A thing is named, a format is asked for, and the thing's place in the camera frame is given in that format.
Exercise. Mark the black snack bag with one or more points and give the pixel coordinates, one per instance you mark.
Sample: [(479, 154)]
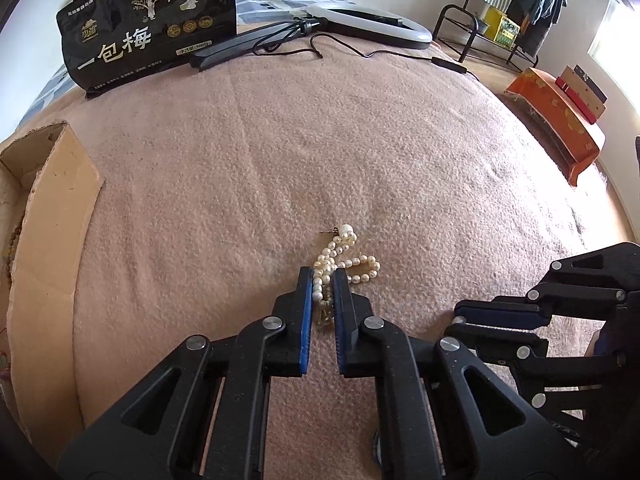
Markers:
[(150, 20)]

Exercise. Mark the black folded tripod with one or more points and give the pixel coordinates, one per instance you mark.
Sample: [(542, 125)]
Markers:
[(225, 52)]

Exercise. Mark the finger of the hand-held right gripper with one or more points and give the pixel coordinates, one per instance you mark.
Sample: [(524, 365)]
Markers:
[(500, 342), (500, 315)]

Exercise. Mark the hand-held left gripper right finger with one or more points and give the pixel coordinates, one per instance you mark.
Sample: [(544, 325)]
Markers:
[(341, 320)]

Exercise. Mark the red flat box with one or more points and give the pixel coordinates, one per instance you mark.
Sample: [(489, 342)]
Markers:
[(575, 102)]

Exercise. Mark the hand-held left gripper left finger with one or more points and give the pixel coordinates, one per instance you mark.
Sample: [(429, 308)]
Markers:
[(306, 320)]

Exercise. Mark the dark flat box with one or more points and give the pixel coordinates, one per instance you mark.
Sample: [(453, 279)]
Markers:
[(592, 85)]

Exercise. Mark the yellow box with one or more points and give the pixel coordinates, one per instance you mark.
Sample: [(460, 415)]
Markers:
[(492, 20)]

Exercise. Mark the tan flat box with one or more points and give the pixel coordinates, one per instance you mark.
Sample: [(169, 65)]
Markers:
[(582, 92)]

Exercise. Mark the black metal clothes rack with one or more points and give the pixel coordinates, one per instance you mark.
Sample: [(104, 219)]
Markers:
[(440, 22)]

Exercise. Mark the orange cloth covered table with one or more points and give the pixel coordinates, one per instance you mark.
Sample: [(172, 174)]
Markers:
[(550, 110)]

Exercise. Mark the window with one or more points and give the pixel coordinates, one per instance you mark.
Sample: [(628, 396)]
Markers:
[(615, 35)]

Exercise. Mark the yellow crate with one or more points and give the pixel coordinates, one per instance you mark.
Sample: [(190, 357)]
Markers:
[(507, 30)]

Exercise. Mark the dark grey hanging garment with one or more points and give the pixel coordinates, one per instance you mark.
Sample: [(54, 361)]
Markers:
[(547, 15)]

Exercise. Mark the cardboard box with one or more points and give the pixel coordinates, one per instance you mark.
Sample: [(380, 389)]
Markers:
[(50, 220)]

